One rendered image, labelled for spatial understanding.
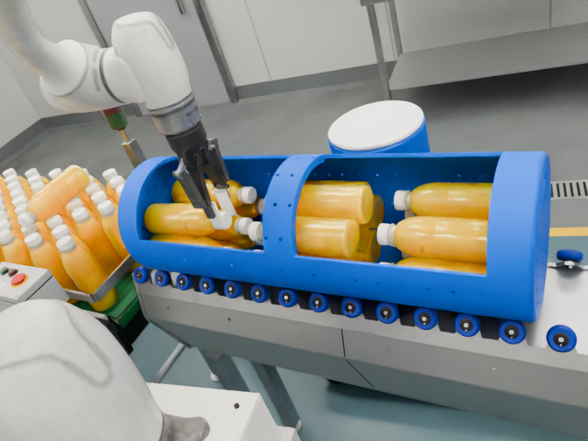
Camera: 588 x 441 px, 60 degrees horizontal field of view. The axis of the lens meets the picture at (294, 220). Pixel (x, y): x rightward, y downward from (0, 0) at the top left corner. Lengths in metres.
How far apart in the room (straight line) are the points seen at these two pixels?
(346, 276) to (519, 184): 0.32
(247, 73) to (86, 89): 3.98
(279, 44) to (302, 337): 3.77
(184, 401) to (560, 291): 0.70
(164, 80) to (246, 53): 3.92
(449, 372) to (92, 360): 0.67
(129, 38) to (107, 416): 0.59
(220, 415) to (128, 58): 0.59
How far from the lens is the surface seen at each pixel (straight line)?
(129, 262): 1.46
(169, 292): 1.35
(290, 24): 4.60
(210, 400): 0.80
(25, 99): 6.63
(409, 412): 2.03
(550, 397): 1.04
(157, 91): 0.95
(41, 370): 0.60
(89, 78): 1.00
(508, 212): 0.81
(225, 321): 1.27
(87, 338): 0.63
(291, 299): 1.10
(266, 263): 0.99
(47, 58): 0.97
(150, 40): 0.93
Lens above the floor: 1.70
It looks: 34 degrees down
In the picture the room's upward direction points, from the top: 20 degrees counter-clockwise
